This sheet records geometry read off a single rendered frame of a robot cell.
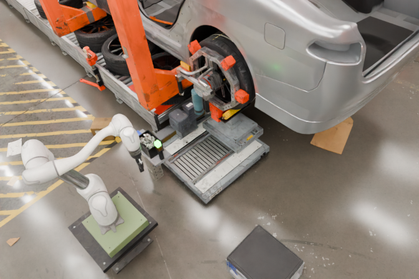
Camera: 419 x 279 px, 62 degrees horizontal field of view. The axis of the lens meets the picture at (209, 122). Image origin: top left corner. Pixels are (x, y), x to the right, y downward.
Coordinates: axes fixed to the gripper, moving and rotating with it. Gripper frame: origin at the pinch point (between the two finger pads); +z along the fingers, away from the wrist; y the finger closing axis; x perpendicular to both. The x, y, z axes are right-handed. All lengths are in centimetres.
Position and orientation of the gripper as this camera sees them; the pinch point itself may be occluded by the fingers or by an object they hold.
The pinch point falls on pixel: (141, 168)
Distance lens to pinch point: 256.8
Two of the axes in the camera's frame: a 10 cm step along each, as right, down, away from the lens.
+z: 0.5, 6.6, 7.5
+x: 8.2, -4.5, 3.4
